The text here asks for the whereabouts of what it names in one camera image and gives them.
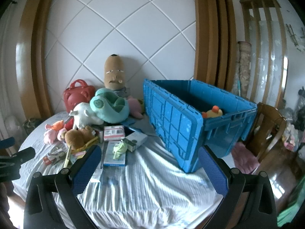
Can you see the small pale green toy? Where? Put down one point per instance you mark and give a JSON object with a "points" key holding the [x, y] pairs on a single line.
{"points": [[119, 149]]}

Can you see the red and white box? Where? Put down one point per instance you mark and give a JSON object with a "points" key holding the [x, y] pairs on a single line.
{"points": [[114, 132]]}

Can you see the blue plastic crate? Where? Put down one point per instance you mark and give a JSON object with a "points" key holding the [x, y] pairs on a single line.
{"points": [[171, 114]]}

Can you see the white carton box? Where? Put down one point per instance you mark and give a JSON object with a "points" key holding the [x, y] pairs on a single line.
{"points": [[135, 139]]}

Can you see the teal plush toy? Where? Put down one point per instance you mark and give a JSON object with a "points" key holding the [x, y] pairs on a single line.
{"points": [[112, 114]]}

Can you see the wall coat hanger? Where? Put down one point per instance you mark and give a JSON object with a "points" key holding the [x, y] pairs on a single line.
{"points": [[292, 37]]}

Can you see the yellow duck plush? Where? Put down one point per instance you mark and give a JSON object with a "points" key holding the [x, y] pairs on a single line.
{"points": [[212, 112]]}

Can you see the red bear handbag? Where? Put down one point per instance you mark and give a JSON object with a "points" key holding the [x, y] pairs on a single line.
{"points": [[76, 96]]}

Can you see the wide wooden frame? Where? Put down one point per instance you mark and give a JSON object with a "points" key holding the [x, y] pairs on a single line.
{"points": [[212, 33]]}

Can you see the brown teddy bear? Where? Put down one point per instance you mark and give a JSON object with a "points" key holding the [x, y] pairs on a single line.
{"points": [[75, 137]]}

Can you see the wooden chair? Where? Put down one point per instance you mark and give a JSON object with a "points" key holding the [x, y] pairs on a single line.
{"points": [[269, 128]]}

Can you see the white curtain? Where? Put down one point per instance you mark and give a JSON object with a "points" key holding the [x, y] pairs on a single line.
{"points": [[9, 76]]}

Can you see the flat box with blue edge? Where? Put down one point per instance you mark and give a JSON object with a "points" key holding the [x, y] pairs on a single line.
{"points": [[109, 157]]}

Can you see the pink pig plush orange dress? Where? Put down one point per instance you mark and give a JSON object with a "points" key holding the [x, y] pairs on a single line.
{"points": [[50, 134]]}

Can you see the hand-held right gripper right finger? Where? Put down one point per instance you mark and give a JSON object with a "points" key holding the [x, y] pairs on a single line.
{"points": [[214, 171]]}

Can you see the red and white snack packets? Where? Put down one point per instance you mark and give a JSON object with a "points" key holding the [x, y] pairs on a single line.
{"points": [[53, 156]]}

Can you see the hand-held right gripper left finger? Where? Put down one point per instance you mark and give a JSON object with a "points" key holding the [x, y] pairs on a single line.
{"points": [[86, 169]]}

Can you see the wooden slatted screen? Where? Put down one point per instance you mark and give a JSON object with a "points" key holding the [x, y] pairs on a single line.
{"points": [[259, 52]]}

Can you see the yellow packet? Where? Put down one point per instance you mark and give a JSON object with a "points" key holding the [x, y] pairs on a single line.
{"points": [[71, 156]]}

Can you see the pink seat cushion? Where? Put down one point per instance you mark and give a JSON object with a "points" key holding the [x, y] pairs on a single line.
{"points": [[245, 158]]}

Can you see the rolled patterned mat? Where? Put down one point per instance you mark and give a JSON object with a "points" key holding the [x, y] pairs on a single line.
{"points": [[243, 66]]}

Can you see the brown plush with striped shirt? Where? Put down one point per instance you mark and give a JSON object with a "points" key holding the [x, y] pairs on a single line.
{"points": [[114, 71]]}

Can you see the pink pig plush red dress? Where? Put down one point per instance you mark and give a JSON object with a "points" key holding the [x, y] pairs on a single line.
{"points": [[62, 134]]}

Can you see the striped bed sheet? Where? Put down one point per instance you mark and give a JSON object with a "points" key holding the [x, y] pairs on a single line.
{"points": [[147, 190]]}

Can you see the pink plush toy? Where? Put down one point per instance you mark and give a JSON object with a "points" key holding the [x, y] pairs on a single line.
{"points": [[134, 106]]}

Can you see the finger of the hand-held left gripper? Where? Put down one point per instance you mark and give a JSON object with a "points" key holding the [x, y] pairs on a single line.
{"points": [[7, 142], [25, 154]]}

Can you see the narrow wooden frame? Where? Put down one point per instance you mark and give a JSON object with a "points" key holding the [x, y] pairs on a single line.
{"points": [[35, 52]]}

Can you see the white plush cat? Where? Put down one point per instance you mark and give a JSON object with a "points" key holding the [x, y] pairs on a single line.
{"points": [[82, 115]]}

